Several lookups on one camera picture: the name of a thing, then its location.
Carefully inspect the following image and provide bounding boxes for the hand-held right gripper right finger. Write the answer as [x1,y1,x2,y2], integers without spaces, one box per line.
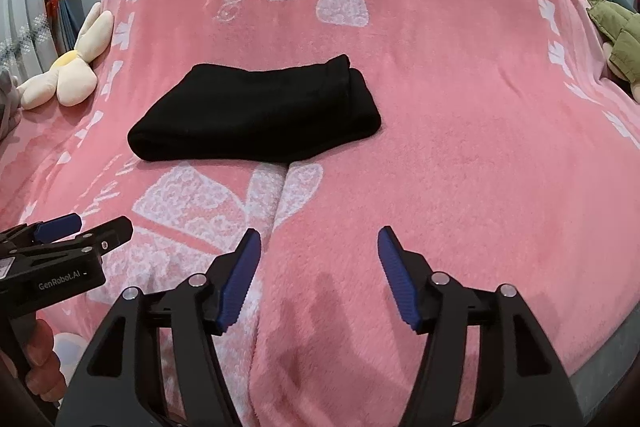
[377,226,583,427]

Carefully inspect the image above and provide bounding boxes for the cream plush toy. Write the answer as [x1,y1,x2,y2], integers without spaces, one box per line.
[16,2,116,110]

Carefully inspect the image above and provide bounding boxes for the green plush toy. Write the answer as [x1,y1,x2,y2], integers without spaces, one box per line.
[585,0,640,100]

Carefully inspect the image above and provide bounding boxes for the black pants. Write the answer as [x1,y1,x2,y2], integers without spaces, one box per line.
[126,53,382,162]

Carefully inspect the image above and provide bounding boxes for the grey bed base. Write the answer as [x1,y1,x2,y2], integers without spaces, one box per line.
[570,322,640,427]

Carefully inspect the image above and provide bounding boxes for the pink bow-print blanket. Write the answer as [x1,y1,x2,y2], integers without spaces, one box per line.
[0,0,640,427]

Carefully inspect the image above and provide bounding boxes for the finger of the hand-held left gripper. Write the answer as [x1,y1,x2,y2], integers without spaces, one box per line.
[0,214,83,253]
[30,216,134,265]

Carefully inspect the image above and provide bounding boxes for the grey-blue curtain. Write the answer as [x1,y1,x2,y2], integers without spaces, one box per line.
[0,0,108,72]

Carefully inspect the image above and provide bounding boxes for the person's left hand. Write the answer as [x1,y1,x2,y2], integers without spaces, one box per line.
[20,319,68,400]

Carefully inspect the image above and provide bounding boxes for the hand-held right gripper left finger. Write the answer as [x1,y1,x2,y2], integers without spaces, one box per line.
[55,228,262,427]

